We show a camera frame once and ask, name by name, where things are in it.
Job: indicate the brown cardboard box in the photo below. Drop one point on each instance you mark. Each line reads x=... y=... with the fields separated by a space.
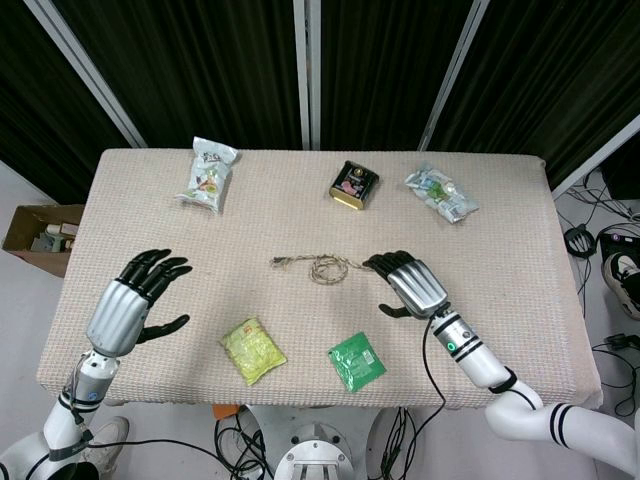
x=42 y=240

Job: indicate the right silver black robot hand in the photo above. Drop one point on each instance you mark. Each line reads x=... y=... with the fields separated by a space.
x=418 y=289

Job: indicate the black white sneaker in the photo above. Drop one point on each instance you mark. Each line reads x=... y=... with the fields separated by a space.
x=622 y=282

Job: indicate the black power adapter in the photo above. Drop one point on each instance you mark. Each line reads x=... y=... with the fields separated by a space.
x=620 y=342

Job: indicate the yellow-green snack bag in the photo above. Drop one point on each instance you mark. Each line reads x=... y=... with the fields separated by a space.
x=252 y=350

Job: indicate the orange tag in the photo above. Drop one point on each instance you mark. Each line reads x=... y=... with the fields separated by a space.
x=226 y=411

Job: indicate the black gold tin box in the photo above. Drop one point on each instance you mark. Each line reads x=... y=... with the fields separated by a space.
x=353 y=185

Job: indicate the white sneaker with person leg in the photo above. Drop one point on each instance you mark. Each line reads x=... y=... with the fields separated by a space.
x=107 y=442

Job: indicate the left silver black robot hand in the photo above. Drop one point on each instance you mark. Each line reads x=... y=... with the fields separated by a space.
x=116 y=314

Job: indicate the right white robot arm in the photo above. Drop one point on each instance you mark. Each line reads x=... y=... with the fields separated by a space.
x=505 y=380

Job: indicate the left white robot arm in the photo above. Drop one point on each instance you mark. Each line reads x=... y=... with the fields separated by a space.
x=60 y=410

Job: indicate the beige woven tablecloth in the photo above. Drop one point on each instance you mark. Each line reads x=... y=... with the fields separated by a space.
x=310 y=230

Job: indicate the green foil packet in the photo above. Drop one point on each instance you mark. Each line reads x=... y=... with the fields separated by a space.
x=356 y=362

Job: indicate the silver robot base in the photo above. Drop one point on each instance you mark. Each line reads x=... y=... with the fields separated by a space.
x=313 y=450

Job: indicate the white snack bag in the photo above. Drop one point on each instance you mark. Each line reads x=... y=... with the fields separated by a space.
x=206 y=176

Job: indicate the silver green snack packet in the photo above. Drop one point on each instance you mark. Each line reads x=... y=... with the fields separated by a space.
x=440 y=194

